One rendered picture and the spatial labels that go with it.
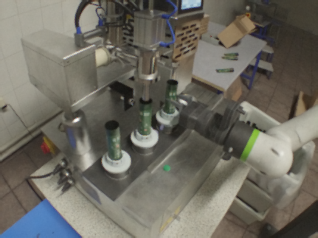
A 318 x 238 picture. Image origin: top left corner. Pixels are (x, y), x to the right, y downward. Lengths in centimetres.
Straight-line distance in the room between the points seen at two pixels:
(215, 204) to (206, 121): 42
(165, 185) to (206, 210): 33
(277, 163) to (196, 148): 26
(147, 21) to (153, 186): 39
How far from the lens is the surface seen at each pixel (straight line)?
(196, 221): 84
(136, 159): 61
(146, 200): 55
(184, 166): 62
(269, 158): 54
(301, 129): 66
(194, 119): 58
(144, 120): 55
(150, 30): 41
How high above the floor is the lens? 151
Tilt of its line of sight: 41 degrees down
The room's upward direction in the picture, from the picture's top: 5 degrees clockwise
